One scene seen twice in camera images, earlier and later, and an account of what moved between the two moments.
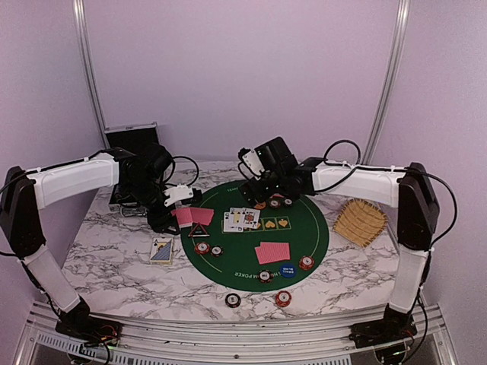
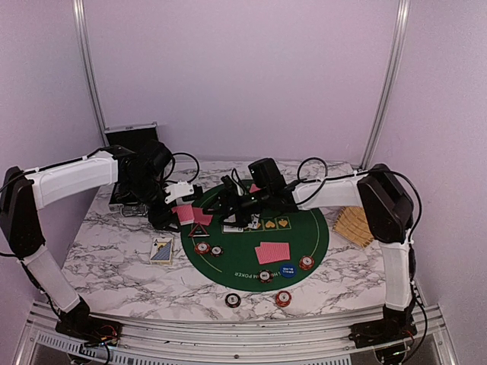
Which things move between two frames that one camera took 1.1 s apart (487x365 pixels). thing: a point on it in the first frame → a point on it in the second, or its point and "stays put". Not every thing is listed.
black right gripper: x=250 y=185 → x=232 y=195
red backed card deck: x=184 y=216 stays put
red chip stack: x=202 y=248 stays put
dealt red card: x=202 y=215 stays put
